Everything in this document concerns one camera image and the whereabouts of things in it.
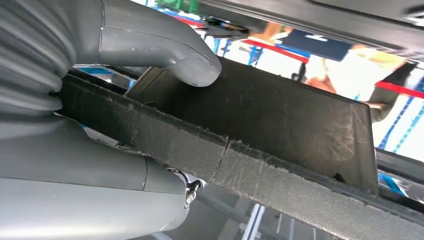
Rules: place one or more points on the green plastic crate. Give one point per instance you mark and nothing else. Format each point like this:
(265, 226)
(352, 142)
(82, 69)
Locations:
(179, 5)

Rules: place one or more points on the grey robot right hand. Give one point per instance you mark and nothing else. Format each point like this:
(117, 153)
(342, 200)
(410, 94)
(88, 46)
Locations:
(82, 198)

